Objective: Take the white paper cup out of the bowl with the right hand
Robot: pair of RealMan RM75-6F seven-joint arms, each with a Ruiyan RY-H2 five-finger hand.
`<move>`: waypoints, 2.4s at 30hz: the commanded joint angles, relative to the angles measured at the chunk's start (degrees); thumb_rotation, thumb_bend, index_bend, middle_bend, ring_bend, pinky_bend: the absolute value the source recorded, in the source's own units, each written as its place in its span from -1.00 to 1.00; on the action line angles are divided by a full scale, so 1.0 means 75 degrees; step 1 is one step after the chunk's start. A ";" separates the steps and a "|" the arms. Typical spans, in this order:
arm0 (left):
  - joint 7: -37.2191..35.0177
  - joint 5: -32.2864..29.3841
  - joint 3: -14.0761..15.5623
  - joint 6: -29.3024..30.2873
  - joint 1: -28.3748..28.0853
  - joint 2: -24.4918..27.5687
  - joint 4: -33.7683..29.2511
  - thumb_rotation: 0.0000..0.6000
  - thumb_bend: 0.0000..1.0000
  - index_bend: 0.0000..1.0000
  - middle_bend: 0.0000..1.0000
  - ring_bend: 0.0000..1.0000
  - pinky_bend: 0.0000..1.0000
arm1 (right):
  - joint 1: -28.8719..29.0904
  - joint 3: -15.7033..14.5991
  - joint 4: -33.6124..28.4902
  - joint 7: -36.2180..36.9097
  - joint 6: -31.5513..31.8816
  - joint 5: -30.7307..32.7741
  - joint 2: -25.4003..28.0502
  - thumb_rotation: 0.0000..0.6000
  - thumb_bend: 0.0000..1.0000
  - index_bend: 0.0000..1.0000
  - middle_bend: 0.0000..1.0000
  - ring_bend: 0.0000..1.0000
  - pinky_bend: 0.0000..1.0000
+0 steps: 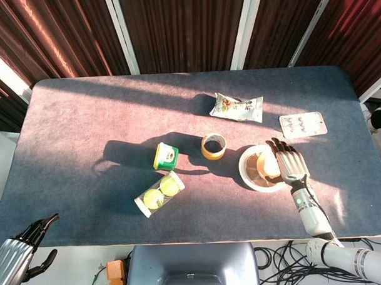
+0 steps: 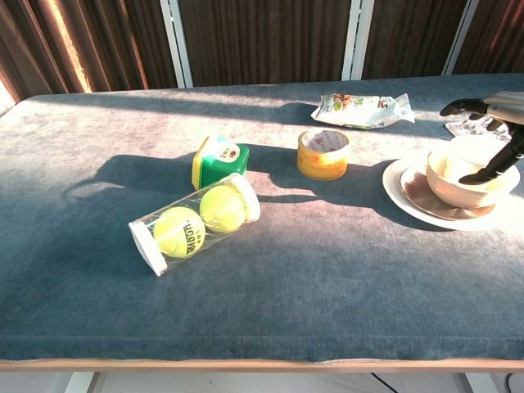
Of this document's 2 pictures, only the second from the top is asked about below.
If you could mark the blue table cloth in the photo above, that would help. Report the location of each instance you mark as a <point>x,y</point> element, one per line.
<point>262,286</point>

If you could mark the green and yellow box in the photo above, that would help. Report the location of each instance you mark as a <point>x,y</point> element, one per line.
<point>223,163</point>

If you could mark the white ceramic bowl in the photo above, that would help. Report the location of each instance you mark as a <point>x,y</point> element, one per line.
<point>450,192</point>

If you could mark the white table leg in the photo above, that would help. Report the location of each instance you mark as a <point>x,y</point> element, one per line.
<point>82,382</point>

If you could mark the clear tennis ball tube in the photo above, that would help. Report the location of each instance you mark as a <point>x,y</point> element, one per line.
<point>194,225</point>

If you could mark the yellow tape roll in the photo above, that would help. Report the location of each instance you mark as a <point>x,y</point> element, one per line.
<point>322,159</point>

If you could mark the white plate with brown centre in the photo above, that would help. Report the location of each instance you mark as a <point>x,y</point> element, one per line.
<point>409,192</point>

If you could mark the snack bag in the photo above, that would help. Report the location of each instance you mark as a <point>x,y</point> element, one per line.
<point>360,110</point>

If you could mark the yellow tennis ball with print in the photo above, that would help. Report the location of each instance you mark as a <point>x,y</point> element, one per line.
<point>179,231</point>

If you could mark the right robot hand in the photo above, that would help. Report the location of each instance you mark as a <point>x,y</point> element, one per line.
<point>501,157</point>

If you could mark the brown curtain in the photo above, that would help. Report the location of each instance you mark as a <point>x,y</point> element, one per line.
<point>262,37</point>

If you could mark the clear plastic item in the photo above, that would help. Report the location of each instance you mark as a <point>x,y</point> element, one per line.
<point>471,127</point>

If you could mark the white window frame post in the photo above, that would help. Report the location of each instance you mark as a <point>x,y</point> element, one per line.
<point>354,39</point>
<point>177,41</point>
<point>460,37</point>

